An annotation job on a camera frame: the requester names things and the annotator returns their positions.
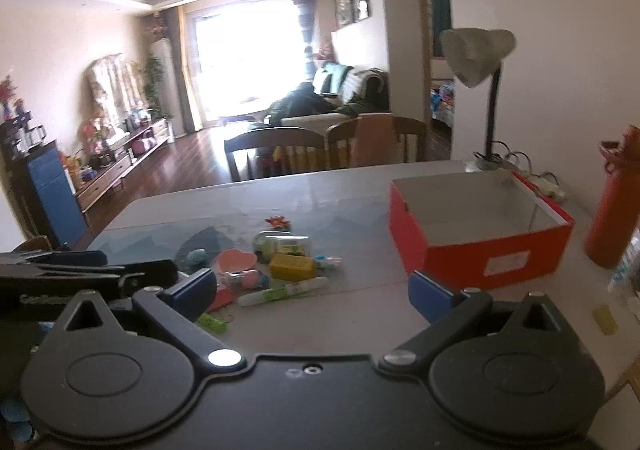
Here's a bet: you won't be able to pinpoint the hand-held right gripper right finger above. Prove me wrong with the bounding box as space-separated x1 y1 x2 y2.
380 271 566 372

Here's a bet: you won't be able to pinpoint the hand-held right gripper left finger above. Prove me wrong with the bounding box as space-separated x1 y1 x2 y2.
64 269 247 372

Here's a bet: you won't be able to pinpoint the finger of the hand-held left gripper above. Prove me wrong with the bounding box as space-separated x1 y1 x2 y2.
0 250 109 271
0 260 179 303

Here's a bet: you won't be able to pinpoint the coral plastic piece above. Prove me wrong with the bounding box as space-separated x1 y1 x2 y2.
206 287 237 313

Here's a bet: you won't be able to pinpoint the green plastic toy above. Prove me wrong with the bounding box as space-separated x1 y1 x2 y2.
196 312 228 333

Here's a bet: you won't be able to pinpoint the red cardboard box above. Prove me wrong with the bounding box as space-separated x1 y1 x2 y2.
389 171 576 291

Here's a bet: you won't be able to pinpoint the pig doll figurine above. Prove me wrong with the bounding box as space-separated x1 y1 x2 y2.
235 269 273 289

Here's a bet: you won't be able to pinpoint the glass jar silver lid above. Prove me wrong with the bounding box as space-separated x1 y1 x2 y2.
252 231 311 258

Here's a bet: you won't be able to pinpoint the clear tube with label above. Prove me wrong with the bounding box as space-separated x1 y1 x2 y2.
238 276 329 307

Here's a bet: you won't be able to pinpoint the yellow block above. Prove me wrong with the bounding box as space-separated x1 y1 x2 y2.
269 253 318 281

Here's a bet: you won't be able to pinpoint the wooden chair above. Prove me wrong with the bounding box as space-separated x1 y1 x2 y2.
326 114 428 168
224 127 327 182
12 235 55 253

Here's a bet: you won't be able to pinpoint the pink heart-shaped container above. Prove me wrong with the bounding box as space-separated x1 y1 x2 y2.
212 250 258 288

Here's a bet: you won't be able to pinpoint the blue black water dispenser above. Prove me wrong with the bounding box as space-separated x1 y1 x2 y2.
0 120 91 251

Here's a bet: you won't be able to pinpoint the wooden TV cabinet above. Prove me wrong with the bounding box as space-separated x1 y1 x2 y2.
75 117 173 213

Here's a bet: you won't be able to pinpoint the white power strip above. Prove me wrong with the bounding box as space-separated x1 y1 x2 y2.
510 172 568 203

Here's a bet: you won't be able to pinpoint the pink cloth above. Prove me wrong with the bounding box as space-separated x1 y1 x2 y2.
350 113 397 168

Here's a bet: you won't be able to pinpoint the patterned cover cloth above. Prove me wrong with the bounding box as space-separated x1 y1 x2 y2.
85 52 146 131

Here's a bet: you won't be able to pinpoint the red flowers in vase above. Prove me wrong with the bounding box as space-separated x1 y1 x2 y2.
0 74 18 118

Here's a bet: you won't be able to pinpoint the white coffee table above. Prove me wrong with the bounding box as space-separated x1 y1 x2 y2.
220 100 271 127

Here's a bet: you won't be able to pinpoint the colourful bedding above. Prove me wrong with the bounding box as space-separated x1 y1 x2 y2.
430 82 457 131

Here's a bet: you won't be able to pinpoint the white standing air conditioner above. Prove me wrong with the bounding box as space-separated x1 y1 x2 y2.
150 40 177 143

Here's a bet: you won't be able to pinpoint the clear plastic bottle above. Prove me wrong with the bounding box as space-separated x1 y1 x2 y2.
607 229 640 318

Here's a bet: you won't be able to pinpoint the green potted plant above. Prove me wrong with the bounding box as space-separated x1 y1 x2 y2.
142 57 165 115

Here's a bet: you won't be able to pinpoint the red water bottle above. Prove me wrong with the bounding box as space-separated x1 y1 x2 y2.
584 125 640 269

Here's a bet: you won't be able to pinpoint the beige sofa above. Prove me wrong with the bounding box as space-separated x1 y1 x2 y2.
270 64 391 131

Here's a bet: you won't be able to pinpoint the dark clothes pile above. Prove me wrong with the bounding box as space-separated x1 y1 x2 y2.
267 82 346 123

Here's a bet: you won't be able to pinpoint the grey curtain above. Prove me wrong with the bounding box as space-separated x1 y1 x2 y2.
167 7 196 135
290 0 321 75

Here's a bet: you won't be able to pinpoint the white desk lamp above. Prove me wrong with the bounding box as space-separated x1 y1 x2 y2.
440 27 518 175

